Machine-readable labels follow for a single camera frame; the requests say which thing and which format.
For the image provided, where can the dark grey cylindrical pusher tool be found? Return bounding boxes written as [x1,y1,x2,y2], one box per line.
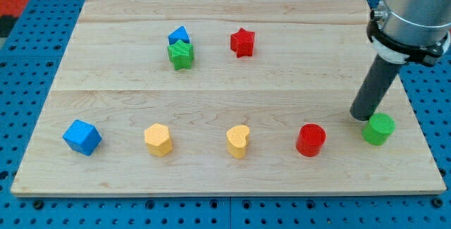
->
[350,55,402,121]

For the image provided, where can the blue triangle block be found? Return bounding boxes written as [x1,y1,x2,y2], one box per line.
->
[168,26,190,45]

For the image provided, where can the green cylinder block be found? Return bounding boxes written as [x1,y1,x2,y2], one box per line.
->
[362,113,396,146]

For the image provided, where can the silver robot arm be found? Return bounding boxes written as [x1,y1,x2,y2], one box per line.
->
[367,0,450,67]

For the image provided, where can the red star block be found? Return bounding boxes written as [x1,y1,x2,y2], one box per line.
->
[230,27,255,58]

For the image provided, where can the green star block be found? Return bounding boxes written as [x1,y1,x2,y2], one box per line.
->
[167,39,194,70]

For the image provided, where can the wooden board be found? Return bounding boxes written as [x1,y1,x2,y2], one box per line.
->
[11,0,446,197]

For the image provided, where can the yellow hexagon block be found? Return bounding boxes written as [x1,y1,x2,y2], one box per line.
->
[144,123,173,157]

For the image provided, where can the blue cube block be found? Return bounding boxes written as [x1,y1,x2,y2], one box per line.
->
[63,120,101,156]

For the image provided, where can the yellow heart block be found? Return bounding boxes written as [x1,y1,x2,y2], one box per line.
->
[226,125,250,159]

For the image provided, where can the red and black mat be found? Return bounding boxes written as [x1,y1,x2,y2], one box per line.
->
[1,0,29,38]

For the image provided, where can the red cylinder block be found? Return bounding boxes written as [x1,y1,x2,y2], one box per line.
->
[296,123,326,157]

